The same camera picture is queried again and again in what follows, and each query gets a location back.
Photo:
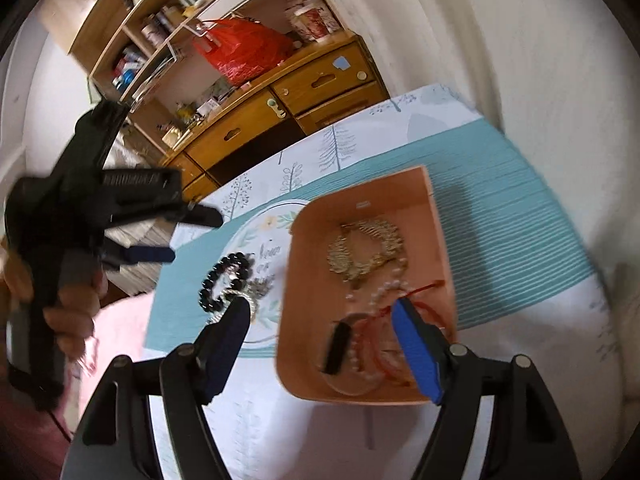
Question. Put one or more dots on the pink cloth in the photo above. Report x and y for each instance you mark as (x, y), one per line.
(122, 325)

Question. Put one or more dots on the orange jewelry tray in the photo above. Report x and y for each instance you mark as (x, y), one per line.
(320, 240)

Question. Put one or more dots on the black rectangular hair clip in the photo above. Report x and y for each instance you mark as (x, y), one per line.
(337, 347)

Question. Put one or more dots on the wooden open shelf unit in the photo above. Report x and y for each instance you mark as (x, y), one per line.
(150, 25)

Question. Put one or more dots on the teal striped table runner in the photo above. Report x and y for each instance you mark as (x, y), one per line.
(500, 200)

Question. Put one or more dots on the red plastic bag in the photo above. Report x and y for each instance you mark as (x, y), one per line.
(245, 50)

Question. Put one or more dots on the person's left hand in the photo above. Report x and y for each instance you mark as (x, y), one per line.
(75, 317)

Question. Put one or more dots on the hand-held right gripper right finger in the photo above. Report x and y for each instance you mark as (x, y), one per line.
(415, 355)

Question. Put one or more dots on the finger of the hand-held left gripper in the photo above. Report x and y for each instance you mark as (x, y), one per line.
(200, 216)
(150, 254)

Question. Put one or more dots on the white tree-print tablecloth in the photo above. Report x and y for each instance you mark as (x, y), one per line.
(280, 425)

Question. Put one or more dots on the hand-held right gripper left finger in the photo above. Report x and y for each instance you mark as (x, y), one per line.
(227, 347)

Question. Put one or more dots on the person's left forearm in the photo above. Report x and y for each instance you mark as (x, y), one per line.
(25, 445)

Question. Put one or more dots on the wooden desk with drawers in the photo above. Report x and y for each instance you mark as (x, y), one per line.
(250, 125)

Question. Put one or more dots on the floral paper cup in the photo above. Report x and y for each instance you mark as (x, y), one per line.
(315, 20)

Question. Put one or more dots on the clear round bangle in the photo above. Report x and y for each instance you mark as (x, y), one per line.
(350, 382)

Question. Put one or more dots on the wooden wall cabinet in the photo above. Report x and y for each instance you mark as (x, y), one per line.
(75, 5)

